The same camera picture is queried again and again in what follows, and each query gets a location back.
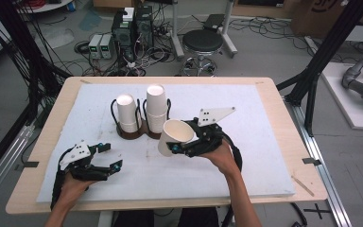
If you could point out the black round stool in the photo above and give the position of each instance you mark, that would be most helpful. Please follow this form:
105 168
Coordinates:
202 41

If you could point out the white stand leg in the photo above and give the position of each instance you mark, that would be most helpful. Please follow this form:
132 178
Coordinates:
176 31
228 31

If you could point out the aluminium floor rail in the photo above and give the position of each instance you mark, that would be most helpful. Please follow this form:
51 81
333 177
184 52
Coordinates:
3 167
321 176

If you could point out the black flat box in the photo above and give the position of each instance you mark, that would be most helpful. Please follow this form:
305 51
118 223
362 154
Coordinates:
213 21

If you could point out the brown cardboard box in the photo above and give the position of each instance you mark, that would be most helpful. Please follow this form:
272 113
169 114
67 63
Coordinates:
321 15

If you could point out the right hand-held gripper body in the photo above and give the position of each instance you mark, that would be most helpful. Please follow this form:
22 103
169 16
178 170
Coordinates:
206 138

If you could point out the white floor platform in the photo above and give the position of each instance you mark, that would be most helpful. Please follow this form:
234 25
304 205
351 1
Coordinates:
349 101

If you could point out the white paper cup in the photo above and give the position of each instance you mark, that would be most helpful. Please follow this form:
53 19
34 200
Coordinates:
126 108
153 123
156 97
128 127
176 130

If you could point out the grey bench power supply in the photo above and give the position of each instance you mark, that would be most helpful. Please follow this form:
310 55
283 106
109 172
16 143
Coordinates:
95 45
107 46

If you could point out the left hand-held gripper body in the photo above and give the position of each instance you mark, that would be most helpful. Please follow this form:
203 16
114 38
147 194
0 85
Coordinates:
82 168

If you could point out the black metal frame post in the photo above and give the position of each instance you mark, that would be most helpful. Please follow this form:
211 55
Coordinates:
327 47

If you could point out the white table leg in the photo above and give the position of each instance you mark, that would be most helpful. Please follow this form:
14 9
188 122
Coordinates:
105 219

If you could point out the white foam mat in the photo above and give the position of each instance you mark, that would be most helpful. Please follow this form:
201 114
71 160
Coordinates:
258 142

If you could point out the person's left hand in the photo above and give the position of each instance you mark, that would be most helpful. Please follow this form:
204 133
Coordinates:
74 192

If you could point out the person's right hand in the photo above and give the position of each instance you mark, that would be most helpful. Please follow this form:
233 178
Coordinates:
223 160

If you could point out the black computer tower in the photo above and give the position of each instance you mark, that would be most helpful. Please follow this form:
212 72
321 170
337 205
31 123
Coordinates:
144 25
123 31

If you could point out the black tape cross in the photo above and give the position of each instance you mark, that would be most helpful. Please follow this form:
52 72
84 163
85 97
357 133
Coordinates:
317 210

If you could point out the black tape piece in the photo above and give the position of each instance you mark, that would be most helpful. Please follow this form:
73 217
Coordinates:
30 164
312 161

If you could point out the white round table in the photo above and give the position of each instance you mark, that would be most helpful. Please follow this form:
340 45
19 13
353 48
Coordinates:
48 5

